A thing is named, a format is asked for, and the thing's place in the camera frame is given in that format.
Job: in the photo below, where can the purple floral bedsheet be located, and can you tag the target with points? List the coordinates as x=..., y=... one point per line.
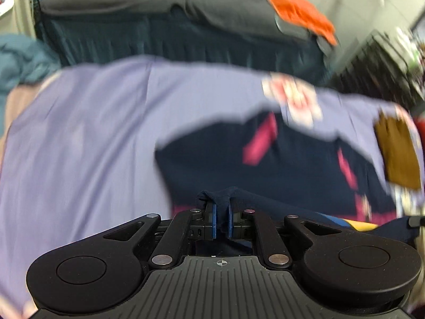
x=99, y=139

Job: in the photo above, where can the brown cloth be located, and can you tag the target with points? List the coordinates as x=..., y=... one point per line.
x=398, y=153

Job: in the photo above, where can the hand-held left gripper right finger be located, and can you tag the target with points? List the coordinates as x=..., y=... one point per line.
x=229, y=222

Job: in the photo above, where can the navy cartoon print sweatshirt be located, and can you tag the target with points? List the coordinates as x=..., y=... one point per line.
x=298, y=172

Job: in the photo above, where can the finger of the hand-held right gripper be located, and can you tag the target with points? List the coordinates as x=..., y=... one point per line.
x=417, y=222

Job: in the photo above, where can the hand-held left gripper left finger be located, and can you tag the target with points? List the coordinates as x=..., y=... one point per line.
x=214, y=223

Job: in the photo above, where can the red cloth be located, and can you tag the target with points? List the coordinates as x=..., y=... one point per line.
x=421, y=118

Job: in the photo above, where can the dark blue pleated cloth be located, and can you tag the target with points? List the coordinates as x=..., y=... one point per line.
x=149, y=40

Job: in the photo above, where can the teal blue cloth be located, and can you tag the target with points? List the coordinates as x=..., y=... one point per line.
x=23, y=59

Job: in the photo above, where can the orange cloth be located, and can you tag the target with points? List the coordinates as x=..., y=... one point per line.
x=298, y=11

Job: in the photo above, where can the pale pink cloth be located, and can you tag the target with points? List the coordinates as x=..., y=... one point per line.
x=16, y=106

